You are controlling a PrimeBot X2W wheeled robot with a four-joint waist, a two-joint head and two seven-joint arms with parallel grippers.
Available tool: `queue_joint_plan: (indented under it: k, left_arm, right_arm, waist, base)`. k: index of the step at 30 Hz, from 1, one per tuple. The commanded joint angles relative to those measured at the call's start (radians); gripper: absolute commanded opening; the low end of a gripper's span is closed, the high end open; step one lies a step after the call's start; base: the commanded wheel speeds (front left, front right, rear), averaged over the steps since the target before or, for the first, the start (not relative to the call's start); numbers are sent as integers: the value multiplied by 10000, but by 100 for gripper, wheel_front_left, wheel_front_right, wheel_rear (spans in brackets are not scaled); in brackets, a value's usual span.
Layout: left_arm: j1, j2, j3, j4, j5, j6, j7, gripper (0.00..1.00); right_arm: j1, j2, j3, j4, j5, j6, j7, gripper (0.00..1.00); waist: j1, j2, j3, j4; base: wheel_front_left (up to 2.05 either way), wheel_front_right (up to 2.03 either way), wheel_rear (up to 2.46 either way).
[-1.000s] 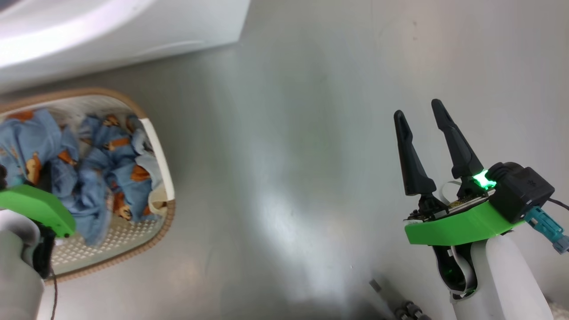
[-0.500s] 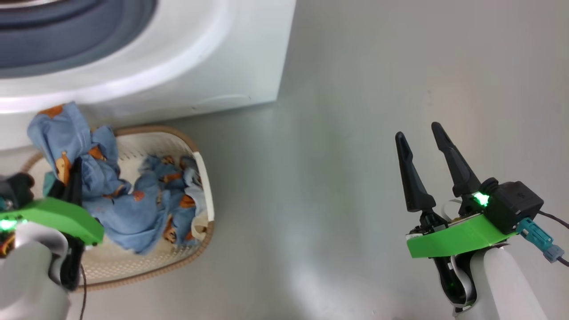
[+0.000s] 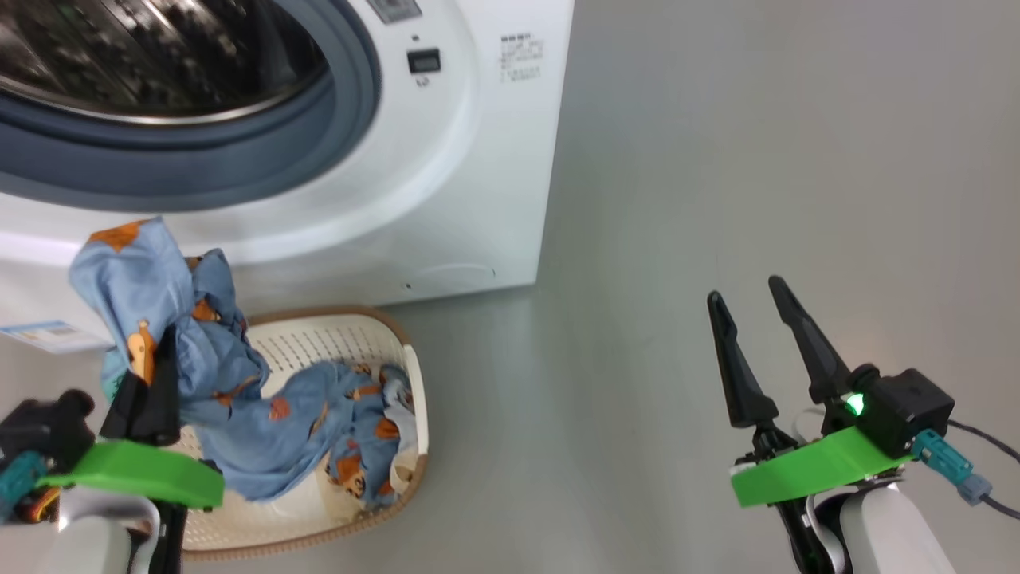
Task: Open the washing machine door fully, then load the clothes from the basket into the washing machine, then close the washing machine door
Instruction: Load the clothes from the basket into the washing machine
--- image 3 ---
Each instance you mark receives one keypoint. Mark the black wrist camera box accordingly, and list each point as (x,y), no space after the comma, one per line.
(908,406)
(48,426)

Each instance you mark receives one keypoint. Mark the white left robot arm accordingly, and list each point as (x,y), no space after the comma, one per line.
(96,542)

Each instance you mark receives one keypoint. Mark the blue energy label sticker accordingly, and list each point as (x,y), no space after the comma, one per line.
(48,335)

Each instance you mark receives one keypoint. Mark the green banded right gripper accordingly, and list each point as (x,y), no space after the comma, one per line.
(813,466)

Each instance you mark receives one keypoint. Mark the blue clothes with orange print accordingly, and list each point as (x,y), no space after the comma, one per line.
(159,279)

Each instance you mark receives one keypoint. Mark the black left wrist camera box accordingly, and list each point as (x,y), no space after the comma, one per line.
(48,426)

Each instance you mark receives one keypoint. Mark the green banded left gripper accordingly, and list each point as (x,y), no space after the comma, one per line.
(135,470)

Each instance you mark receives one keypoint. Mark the white front-load washing machine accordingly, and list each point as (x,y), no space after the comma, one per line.
(478,199)

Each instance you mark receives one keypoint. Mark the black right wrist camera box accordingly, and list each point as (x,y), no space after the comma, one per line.
(908,406)

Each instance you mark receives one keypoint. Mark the round white filter cover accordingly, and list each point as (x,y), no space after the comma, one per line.
(450,279)

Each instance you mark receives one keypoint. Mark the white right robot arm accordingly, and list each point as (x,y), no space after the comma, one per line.
(884,534)

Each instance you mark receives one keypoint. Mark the cream perforated laundry basket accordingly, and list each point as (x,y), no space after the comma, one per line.
(319,343)

